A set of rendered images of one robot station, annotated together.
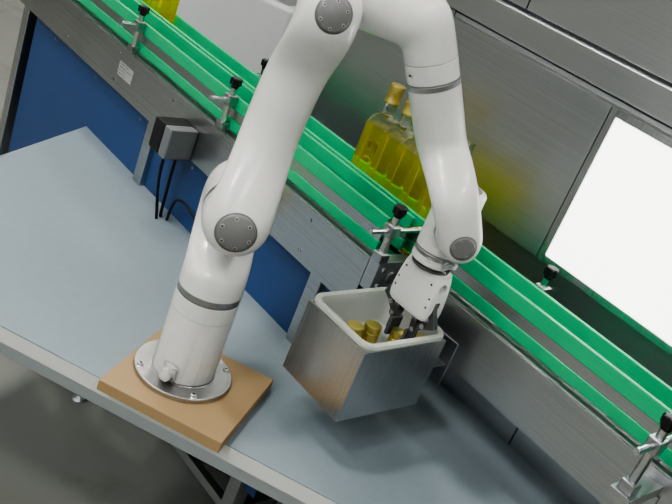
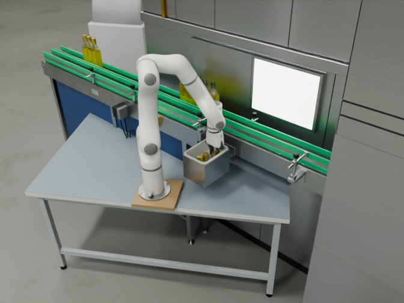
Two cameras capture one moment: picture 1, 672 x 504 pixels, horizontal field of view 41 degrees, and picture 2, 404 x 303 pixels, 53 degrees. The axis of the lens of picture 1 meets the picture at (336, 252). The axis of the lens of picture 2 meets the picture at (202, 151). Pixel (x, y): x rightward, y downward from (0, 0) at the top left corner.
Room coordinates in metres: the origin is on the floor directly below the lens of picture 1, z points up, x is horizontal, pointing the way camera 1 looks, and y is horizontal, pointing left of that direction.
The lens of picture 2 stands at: (-0.40, -0.14, 2.31)
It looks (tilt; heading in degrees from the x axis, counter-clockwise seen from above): 34 degrees down; 1
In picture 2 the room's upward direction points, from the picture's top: 1 degrees counter-clockwise
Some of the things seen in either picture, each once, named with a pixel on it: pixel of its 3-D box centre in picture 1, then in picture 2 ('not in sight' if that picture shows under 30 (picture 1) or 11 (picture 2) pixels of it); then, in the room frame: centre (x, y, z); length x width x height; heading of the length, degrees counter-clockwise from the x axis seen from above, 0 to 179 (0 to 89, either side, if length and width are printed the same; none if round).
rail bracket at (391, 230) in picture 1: (398, 233); (202, 121); (1.68, -0.10, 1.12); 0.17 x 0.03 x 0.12; 139
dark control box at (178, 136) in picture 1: (172, 139); (120, 111); (2.10, 0.48, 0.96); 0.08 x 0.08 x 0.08; 49
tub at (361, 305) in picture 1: (372, 333); (206, 156); (1.53, -0.12, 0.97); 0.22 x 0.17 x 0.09; 139
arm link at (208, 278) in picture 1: (228, 228); (148, 144); (1.49, 0.20, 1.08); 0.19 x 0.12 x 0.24; 14
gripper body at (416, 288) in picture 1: (421, 283); (214, 136); (1.55, -0.17, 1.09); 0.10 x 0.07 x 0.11; 51
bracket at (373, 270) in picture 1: (386, 273); (204, 133); (1.69, -0.11, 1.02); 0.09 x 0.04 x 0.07; 139
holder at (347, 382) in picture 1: (373, 351); (209, 160); (1.55, -0.14, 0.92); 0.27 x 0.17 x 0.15; 139
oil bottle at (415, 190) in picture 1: (419, 195); not in sight; (1.83, -0.12, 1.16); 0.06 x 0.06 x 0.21; 49
